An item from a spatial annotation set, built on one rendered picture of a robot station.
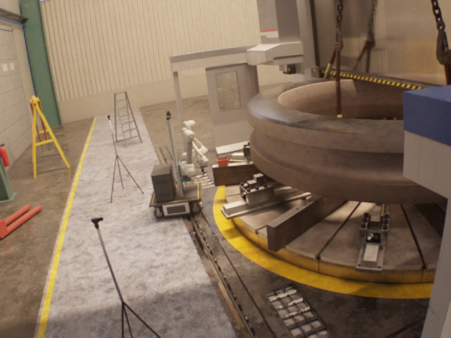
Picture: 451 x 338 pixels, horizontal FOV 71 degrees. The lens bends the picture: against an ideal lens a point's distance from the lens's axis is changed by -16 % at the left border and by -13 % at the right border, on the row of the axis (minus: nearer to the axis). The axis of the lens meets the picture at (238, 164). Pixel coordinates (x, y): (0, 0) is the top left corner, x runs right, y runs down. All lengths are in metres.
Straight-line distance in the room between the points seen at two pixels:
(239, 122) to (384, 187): 5.91
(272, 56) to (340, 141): 4.32
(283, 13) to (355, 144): 4.88
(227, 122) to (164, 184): 3.72
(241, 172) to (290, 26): 3.77
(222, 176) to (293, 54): 3.47
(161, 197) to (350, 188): 3.35
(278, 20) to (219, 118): 3.00
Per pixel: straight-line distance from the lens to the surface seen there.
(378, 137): 4.36
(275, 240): 4.63
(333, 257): 4.58
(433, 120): 1.50
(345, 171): 4.72
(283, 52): 8.52
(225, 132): 9.67
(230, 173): 6.72
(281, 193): 5.93
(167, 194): 6.48
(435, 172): 1.56
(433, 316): 1.90
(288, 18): 8.69
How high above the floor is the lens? 2.96
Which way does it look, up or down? 20 degrees down
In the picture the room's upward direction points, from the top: 7 degrees counter-clockwise
